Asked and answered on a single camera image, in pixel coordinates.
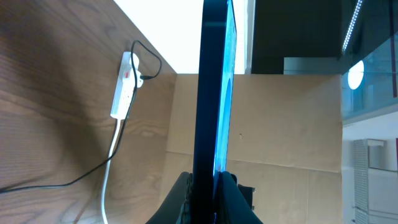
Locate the blue Galaxy smartphone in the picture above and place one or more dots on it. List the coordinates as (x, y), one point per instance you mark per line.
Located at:
(214, 99)

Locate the white charger adapter plug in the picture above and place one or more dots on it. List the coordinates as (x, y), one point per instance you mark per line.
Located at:
(137, 78)

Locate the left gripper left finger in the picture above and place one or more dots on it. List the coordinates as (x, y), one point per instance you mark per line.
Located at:
(170, 208)

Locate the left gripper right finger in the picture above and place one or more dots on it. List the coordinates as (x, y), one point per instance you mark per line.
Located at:
(231, 206)

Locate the white power strip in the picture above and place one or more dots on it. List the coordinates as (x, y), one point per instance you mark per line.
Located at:
(124, 89)

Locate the brown cardboard panel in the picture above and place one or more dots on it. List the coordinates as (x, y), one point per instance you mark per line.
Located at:
(285, 140)

